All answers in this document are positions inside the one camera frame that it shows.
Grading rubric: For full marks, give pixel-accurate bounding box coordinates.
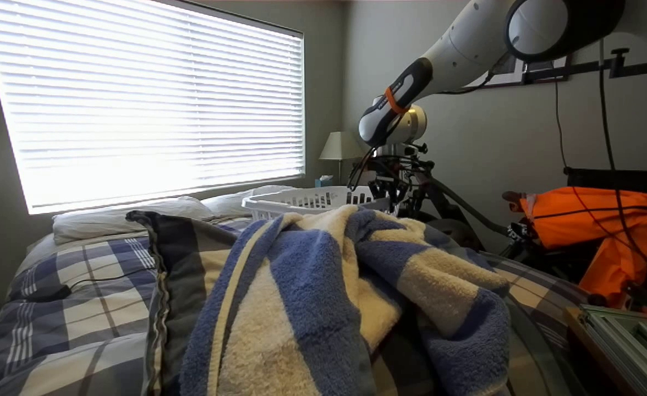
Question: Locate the blue plaid duvet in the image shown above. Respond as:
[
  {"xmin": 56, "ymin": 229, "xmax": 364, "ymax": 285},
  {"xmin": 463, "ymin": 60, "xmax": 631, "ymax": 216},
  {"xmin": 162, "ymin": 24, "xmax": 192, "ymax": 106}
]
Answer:
[{"xmin": 0, "ymin": 229, "xmax": 591, "ymax": 396}]

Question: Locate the white pillow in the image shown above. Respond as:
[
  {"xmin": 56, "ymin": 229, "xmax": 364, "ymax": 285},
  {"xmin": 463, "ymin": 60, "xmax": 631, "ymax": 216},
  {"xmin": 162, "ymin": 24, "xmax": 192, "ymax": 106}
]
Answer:
[
  {"xmin": 201, "ymin": 182, "xmax": 298, "ymax": 220},
  {"xmin": 51, "ymin": 195, "xmax": 216, "ymax": 247}
]

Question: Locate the black wall rail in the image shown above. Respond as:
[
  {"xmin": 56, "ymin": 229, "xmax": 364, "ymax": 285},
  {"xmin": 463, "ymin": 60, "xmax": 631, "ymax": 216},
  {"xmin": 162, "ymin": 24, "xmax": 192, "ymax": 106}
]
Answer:
[{"xmin": 520, "ymin": 46, "xmax": 647, "ymax": 86}]

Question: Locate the orange fabric bag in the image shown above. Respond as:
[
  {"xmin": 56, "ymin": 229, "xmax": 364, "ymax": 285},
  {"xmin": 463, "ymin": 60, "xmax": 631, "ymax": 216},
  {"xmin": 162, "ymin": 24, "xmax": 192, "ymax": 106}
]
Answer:
[{"xmin": 517, "ymin": 185, "xmax": 647, "ymax": 310}]

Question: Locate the blue cream striped towel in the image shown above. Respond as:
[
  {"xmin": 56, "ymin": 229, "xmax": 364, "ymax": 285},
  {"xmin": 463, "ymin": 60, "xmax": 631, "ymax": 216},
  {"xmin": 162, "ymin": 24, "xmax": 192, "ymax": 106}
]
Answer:
[{"xmin": 178, "ymin": 204, "xmax": 517, "ymax": 396}]

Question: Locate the black flat case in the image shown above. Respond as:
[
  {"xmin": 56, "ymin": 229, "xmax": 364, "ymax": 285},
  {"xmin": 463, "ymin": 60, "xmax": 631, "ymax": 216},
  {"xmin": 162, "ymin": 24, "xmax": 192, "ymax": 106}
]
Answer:
[{"xmin": 562, "ymin": 164, "xmax": 647, "ymax": 198}]

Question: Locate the table lamp cream shade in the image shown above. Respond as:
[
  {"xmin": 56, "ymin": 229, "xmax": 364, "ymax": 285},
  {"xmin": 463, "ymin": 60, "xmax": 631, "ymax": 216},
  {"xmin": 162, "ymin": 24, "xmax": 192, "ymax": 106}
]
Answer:
[{"xmin": 317, "ymin": 130, "xmax": 368, "ymax": 185}]

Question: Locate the white window blind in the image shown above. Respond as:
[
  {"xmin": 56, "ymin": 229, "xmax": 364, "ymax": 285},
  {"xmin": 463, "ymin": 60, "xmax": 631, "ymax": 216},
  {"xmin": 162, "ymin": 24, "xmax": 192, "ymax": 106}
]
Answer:
[{"xmin": 0, "ymin": 0, "xmax": 309, "ymax": 217}]

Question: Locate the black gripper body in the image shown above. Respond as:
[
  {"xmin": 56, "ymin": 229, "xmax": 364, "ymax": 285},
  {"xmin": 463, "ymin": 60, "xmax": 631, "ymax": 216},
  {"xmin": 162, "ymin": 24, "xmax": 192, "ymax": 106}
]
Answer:
[{"xmin": 368, "ymin": 142, "xmax": 435, "ymax": 210}]

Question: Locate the dark plaid pillow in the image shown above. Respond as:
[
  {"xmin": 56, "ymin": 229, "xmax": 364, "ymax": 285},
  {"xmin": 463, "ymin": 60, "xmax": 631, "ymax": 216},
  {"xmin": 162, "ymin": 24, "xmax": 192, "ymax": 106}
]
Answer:
[{"xmin": 126, "ymin": 208, "xmax": 267, "ymax": 396}]

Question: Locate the black hanging cable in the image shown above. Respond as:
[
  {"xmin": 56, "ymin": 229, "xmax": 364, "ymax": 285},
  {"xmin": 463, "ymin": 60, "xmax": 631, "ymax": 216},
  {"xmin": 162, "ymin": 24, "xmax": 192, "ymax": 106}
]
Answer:
[
  {"xmin": 597, "ymin": 38, "xmax": 647, "ymax": 274},
  {"xmin": 552, "ymin": 75, "xmax": 569, "ymax": 172}
]

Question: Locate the white plastic washing basket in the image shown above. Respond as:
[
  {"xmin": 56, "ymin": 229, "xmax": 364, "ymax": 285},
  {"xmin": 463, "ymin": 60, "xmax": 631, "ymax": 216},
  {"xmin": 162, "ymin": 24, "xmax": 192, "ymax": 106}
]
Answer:
[{"xmin": 239, "ymin": 182, "xmax": 386, "ymax": 220}]

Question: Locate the black tripod stand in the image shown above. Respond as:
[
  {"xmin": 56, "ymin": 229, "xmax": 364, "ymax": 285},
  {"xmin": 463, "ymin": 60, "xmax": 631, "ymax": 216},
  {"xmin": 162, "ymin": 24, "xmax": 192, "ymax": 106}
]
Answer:
[{"xmin": 410, "ymin": 164, "xmax": 520, "ymax": 252}]

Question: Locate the framed wall picture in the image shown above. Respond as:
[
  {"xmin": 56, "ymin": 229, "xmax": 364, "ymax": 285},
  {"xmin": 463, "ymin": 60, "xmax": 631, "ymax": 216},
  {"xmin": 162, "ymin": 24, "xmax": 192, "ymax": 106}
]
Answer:
[{"xmin": 482, "ymin": 53, "xmax": 529, "ymax": 90}]

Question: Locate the grey metal frame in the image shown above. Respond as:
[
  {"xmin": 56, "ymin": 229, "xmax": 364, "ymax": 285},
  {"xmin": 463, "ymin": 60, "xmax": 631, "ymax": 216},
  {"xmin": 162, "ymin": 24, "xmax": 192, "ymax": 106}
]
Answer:
[{"xmin": 566, "ymin": 304, "xmax": 647, "ymax": 396}]

